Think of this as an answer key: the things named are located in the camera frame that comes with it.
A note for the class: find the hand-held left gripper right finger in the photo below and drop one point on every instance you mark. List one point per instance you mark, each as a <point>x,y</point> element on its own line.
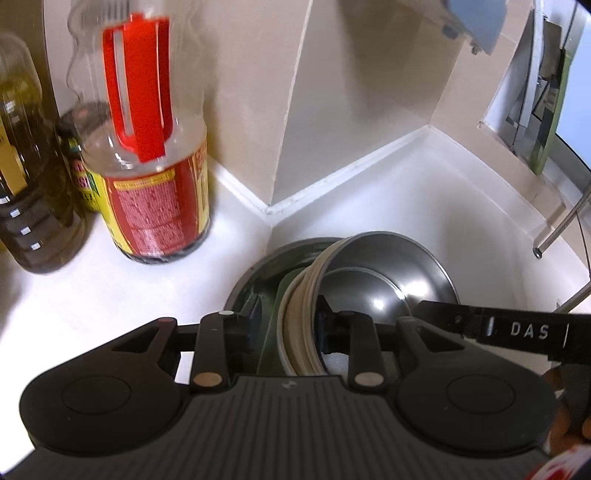
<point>358,341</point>

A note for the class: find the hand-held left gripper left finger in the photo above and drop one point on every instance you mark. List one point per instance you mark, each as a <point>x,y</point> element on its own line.
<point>212,341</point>

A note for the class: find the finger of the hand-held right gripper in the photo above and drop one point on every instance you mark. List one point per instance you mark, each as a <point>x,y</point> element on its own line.
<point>443,318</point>

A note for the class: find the deep stainless steel bowl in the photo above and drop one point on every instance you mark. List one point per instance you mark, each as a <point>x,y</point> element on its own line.
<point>392,277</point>

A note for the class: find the cream plastic bowl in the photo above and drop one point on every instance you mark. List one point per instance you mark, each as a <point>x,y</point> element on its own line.
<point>282,323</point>
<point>302,300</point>

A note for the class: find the dark green round tray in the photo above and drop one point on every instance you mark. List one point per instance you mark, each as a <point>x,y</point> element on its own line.
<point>251,281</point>

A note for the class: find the person's right hand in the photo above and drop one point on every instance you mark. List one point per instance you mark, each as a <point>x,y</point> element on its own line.
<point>561,415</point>

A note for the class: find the metal dish rack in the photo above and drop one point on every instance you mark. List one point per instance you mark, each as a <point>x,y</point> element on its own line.
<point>561,226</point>

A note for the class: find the green cutting board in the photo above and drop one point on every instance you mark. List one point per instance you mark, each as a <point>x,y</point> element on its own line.
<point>547,138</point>

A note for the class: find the dark bottle yellow green label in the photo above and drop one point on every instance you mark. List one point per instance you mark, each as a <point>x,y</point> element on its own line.
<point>85,184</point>

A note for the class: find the window pane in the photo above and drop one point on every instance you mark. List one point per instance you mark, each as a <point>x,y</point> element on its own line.
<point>577,115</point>

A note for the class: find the ribbed dark oil bottle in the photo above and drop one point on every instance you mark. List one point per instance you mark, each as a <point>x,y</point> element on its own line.
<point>32,184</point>

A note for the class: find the steel kitchen knife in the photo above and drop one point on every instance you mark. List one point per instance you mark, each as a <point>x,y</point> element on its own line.
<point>526,92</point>

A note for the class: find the grey blue wall appliance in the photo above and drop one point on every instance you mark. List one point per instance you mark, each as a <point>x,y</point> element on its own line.
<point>475,23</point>

